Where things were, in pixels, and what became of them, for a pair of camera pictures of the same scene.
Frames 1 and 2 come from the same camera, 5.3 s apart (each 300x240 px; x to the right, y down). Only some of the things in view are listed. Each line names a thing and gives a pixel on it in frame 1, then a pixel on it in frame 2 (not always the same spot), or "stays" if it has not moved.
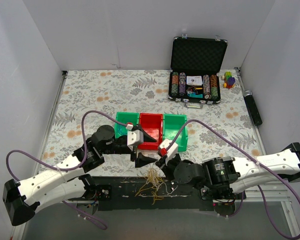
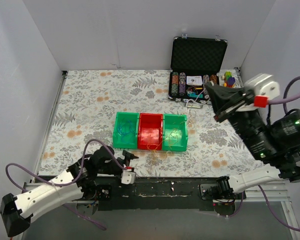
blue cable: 122,130 stays
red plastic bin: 152,124 stays
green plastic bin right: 172,124 stays
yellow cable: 154,179 -> 167,144
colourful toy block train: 229,81 stays
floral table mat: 231,127 stays
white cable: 170,193 -> 196,101
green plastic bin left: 125,118 stays
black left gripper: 134,149 -> 124,160
